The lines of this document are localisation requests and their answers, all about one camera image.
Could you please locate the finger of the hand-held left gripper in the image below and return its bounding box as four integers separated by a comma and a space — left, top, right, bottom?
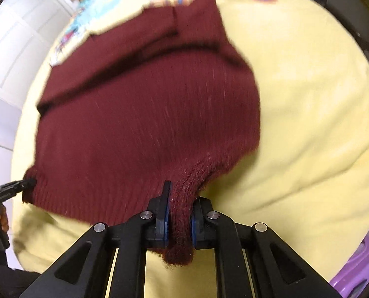
0, 177, 37, 200

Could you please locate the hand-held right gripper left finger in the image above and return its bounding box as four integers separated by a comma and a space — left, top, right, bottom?
19, 181, 172, 298

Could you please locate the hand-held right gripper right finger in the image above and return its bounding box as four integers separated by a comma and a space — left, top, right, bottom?
189, 196, 343, 298

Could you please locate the dark red knitted sweater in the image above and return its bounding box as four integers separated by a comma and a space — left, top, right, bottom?
22, 0, 261, 267

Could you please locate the person's dark clothing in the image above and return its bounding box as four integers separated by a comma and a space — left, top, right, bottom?
0, 231, 45, 298

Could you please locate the white wardrobe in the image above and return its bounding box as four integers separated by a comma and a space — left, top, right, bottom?
0, 0, 79, 109

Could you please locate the yellow dinosaur printed blanket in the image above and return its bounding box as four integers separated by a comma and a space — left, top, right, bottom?
12, 0, 369, 298

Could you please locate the purple plastic stool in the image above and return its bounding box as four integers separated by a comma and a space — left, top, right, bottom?
330, 223, 369, 298

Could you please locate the grey green chair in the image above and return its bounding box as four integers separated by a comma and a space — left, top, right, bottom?
326, 0, 369, 78

